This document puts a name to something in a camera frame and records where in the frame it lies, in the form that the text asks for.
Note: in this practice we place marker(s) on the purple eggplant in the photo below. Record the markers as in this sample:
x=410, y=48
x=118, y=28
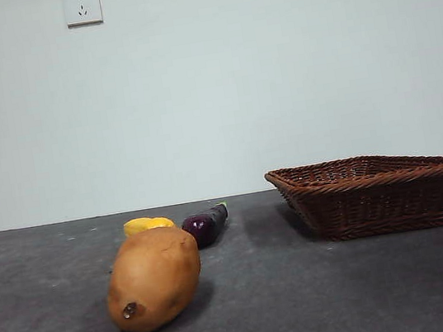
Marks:
x=207, y=226

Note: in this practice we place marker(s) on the yellow vegetable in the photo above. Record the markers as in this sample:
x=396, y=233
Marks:
x=147, y=224

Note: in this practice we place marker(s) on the brown potato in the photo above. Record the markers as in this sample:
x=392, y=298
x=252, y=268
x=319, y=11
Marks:
x=154, y=276

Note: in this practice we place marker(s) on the brown wicker basket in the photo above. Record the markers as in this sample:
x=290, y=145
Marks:
x=381, y=204

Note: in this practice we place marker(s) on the white wall socket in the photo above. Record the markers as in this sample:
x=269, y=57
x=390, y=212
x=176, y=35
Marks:
x=82, y=7

